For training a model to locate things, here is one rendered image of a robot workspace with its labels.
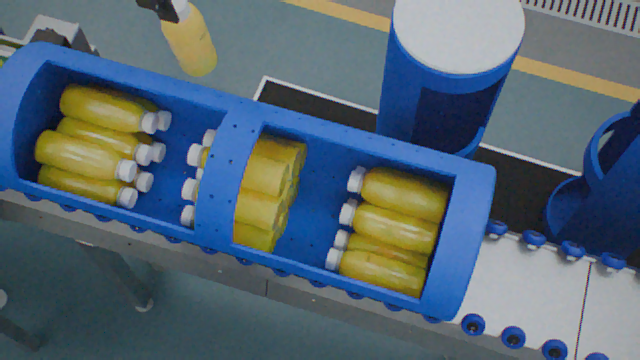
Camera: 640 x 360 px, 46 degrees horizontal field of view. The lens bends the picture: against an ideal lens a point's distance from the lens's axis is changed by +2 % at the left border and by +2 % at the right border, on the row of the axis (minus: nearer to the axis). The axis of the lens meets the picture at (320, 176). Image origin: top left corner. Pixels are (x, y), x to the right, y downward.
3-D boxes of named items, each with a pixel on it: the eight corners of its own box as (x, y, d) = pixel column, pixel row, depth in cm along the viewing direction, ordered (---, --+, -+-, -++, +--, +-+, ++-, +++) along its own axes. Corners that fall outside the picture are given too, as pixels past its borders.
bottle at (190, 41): (172, 68, 126) (144, 16, 111) (192, 37, 128) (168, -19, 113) (205, 84, 125) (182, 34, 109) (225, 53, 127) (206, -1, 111)
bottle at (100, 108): (59, 86, 140) (141, 109, 138) (78, 79, 146) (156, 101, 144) (56, 119, 142) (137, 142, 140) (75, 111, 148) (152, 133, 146)
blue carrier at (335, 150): (443, 337, 140) (468, 302, 114) (20, 206, 151) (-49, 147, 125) (477, 200, 150) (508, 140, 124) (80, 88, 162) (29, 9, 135)
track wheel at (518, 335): (529, 335, 136) (529, 328, 138) (504, 327, 136) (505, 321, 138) (522, 354, 138) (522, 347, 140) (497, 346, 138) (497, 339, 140)
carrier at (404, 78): (350, 187, 240) (416, 246, 231) (363, 21, 161) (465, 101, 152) (409, 131, 248) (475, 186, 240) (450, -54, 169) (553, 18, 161)
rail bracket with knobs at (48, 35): (64, 94, 168) (48, 68, 158) (34, 85, 169) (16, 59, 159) (83, 58, 172) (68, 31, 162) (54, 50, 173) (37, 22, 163)
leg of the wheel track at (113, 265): (148, 314, 238) (93, 248, 181) (131, 309, 239) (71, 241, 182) (156, 297, 240) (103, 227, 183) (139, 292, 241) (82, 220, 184)
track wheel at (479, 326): (488, 322, 137) (488, 316, 138) (464, 314, 137) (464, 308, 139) (481, 341, 139) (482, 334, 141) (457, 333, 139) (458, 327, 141)
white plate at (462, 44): (366, 18, 159) (366, 21, 161) (466, 96, 151) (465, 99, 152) (451, -56, 168) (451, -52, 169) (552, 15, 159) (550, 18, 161)
